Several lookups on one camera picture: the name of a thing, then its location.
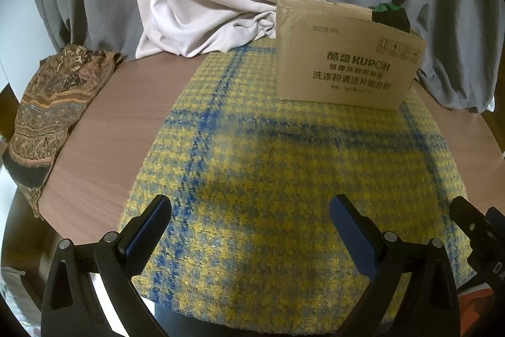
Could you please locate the yellow blue plaid mat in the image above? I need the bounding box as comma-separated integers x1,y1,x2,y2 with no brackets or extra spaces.
118,41,476,322

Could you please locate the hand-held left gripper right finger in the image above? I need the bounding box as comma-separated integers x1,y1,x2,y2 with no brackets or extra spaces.
329,194,460,337

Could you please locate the cardboard box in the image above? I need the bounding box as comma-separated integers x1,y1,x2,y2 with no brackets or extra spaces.
276,0,427,112

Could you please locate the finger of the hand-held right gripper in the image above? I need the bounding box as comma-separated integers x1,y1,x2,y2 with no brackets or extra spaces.
486,206,505,232
450,196,488,243

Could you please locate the black green toy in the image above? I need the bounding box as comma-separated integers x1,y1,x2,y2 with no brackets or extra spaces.
371,3,411,33

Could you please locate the orange object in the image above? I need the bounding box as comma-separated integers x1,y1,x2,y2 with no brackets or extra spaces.
460,284,494,307

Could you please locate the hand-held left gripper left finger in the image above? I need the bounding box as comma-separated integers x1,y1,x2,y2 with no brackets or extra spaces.
40,194,173,337

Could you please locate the brown patterned cloth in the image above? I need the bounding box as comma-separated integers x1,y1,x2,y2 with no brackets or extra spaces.
2,44,126,220

